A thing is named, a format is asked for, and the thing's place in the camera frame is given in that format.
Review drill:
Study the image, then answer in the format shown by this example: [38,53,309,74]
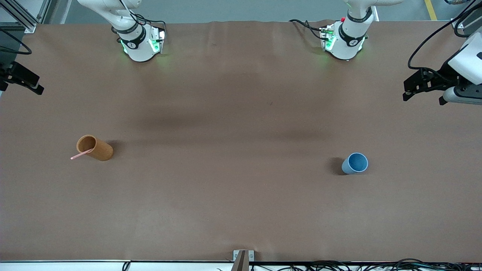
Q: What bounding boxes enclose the blue cup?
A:
[341,152,369,175]

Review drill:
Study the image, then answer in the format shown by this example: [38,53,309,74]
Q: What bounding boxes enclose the brown cylindrical cup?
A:
[76,135,114,162]

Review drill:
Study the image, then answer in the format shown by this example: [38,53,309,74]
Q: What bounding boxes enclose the brown table cover sheet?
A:
[0,20,482,263]

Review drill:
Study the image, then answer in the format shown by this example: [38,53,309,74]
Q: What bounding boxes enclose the black right arm wrist cable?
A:
[0,28,33,55]

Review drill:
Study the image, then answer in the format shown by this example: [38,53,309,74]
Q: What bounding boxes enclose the black arm wrist cable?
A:
[0,28,33,55]
[408,0,482,72]

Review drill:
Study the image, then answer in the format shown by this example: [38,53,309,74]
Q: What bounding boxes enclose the black left arm wrist cable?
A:
[408,0,482,72]

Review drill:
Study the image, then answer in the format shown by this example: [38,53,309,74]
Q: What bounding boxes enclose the aluminium frame profile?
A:
[0,0,57,33]

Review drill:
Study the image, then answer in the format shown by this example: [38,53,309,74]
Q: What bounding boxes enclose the black left arm base cable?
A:
[289,19,325,41]

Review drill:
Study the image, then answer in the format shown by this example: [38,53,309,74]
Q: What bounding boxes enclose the black arm base cable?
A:
[289,19,325,41]
[130,14,167,31]

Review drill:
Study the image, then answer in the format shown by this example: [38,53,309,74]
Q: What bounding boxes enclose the black right arm base cable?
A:
[130,14,167,31]

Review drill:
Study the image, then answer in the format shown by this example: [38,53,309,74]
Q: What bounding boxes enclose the black cable bundle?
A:
[217,258,482,271]

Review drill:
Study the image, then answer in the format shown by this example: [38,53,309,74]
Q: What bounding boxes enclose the grey metal bracket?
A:
[231,250,255,271]

